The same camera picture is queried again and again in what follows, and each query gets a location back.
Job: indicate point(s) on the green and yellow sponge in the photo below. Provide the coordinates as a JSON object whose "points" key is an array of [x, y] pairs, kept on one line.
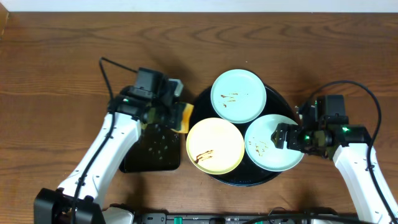
{"points": [[181, 113]]}

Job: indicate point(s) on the black rectangular tray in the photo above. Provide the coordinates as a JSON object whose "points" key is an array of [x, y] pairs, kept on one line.
{"points": [[158, 149]]}

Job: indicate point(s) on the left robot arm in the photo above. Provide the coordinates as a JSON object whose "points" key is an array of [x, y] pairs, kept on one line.
{"points": [[80, 197]]}

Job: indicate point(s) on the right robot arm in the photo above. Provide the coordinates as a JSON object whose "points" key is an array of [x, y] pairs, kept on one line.
{"points": [[350, 149]]}

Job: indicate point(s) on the black round tray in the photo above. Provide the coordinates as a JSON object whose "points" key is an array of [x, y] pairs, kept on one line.
{"points": [[246, 173]]}

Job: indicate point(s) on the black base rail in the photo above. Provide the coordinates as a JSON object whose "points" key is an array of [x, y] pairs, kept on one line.
{"points": [[181, 218]]}

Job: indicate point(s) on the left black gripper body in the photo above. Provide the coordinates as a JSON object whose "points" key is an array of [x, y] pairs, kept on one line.
{"points": [[173, 115]]}

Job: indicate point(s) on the yellow plate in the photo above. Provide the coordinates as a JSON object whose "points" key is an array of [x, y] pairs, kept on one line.
{"points": [[215, 146]]}

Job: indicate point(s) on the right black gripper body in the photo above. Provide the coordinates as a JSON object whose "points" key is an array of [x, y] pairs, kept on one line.
{"points": [[290, 139]]}

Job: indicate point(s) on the light blue plate top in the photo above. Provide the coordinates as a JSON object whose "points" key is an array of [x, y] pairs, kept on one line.
{"points": [[238, 96]]}

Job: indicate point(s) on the light blue plate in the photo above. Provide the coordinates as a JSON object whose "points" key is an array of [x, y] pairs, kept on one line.
{"points": [[262, 151], [238, 96]]}

